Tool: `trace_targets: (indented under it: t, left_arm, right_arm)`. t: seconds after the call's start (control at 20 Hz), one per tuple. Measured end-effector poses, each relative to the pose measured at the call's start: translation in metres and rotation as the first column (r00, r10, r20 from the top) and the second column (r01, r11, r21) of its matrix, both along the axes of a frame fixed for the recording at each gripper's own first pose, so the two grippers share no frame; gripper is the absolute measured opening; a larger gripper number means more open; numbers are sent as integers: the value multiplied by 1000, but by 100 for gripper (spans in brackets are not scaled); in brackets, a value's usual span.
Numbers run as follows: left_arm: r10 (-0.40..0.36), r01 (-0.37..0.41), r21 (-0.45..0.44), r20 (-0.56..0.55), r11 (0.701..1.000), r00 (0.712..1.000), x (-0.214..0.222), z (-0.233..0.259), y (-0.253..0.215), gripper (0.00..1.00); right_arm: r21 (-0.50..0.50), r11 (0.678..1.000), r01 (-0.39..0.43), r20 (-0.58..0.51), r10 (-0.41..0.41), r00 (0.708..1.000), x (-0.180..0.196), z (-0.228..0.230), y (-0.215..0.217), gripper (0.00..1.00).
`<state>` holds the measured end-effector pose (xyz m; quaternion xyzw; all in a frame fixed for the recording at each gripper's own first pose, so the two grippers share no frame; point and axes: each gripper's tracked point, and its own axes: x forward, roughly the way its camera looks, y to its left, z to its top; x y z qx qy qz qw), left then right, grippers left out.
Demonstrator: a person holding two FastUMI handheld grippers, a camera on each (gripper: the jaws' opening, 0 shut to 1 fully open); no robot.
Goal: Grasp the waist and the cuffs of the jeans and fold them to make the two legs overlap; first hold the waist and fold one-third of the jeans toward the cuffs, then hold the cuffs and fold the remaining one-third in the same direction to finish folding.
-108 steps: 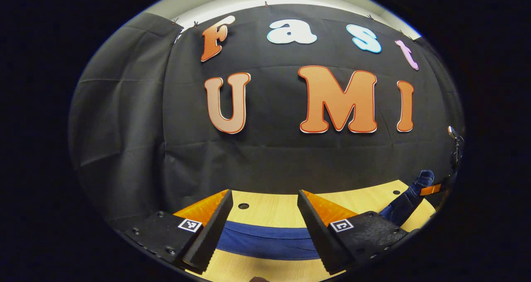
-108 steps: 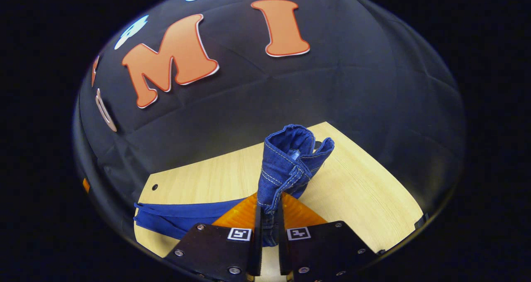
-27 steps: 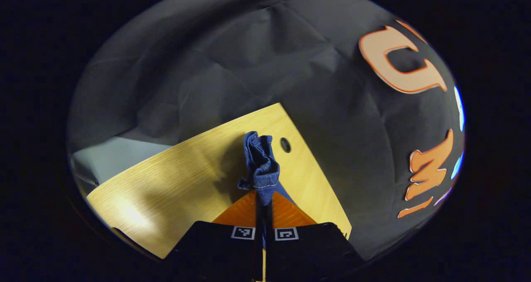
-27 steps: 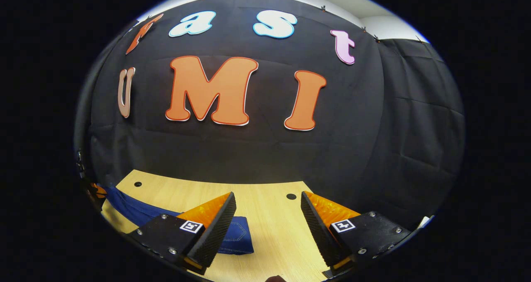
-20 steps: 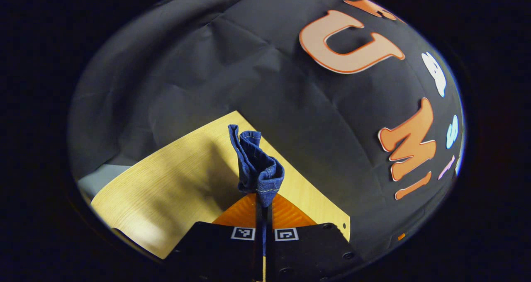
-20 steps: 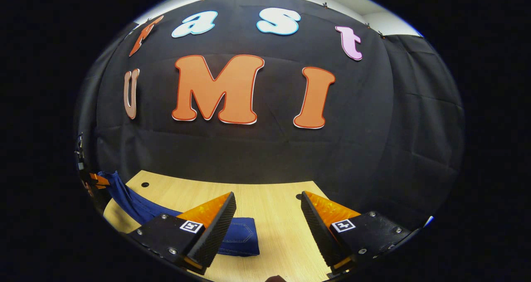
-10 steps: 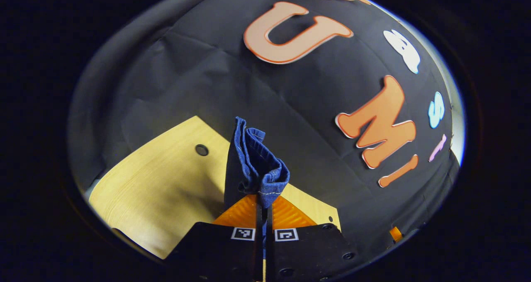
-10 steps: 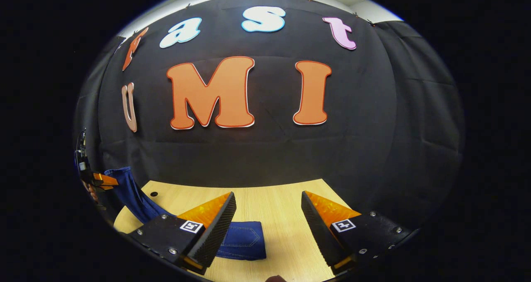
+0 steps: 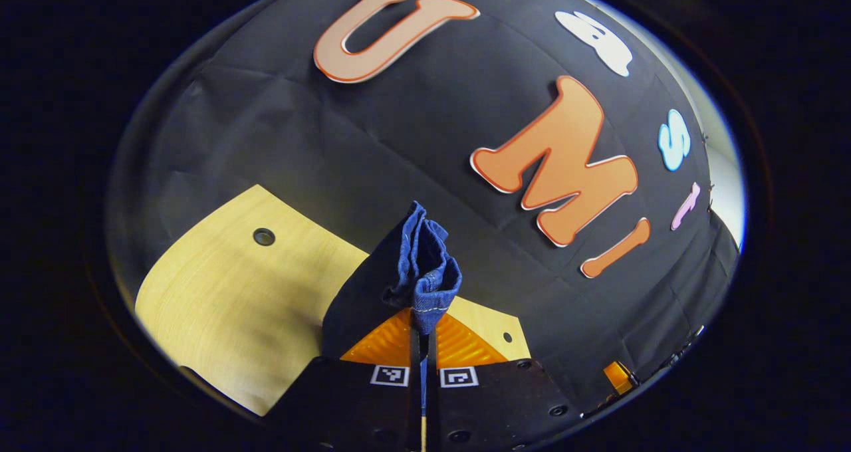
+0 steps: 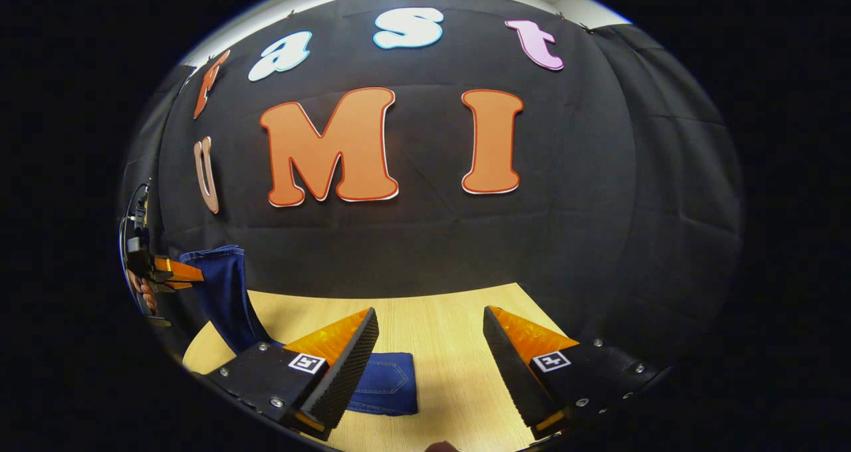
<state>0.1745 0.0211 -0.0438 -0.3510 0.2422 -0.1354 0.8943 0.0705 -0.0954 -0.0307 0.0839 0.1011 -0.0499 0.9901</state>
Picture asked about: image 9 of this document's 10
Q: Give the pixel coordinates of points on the blue jeans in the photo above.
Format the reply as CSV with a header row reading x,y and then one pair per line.
x,y
432,279

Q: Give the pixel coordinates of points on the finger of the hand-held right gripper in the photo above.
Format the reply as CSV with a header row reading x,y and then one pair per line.
x,y
618,377

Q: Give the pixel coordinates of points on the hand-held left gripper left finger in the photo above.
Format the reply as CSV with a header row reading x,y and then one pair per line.
x,y
359,405

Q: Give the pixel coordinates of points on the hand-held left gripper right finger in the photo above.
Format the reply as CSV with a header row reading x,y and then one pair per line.
x,y
492,405

